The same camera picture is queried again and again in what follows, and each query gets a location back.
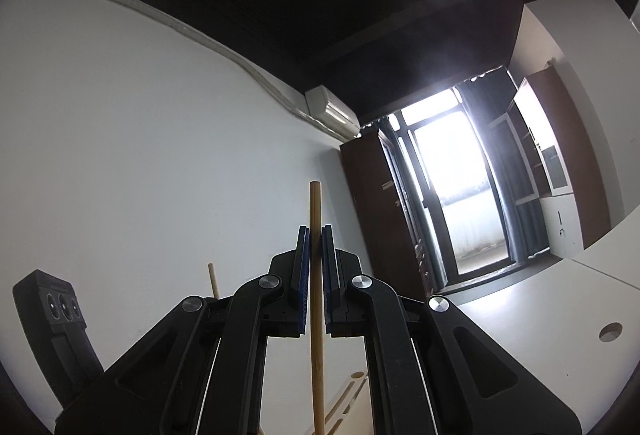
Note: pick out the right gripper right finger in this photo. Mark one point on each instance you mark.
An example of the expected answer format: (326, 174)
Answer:
(432, 370)

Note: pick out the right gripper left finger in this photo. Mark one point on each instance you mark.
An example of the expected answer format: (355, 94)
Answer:
(200, 369)

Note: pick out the cream plastic utensil holder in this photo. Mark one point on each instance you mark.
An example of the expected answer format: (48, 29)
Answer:
(288, 407)

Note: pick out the dark brown wardrobe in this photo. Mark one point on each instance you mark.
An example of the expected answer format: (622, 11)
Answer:
(395, 246)

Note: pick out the glass balcony door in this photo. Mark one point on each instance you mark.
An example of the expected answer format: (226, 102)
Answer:
(455, 189)

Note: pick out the white and brown cabinet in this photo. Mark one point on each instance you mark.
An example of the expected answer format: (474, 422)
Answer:
(542, 132)

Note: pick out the dark blue curtain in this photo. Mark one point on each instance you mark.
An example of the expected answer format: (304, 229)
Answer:
(486, 99)

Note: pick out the table cable grommet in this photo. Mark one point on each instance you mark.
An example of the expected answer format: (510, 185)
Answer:
(611, 332)

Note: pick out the white wall air conditioner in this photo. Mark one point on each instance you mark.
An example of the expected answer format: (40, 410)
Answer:
(327, 108)

